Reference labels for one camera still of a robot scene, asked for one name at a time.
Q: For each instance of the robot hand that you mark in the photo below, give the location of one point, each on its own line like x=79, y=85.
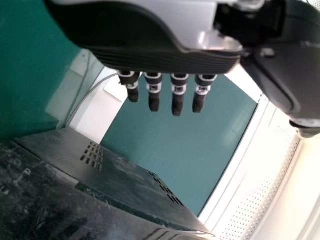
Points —
x=140, y=32

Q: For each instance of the black oven with glass door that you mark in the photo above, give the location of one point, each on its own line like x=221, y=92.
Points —
x=75, y=195

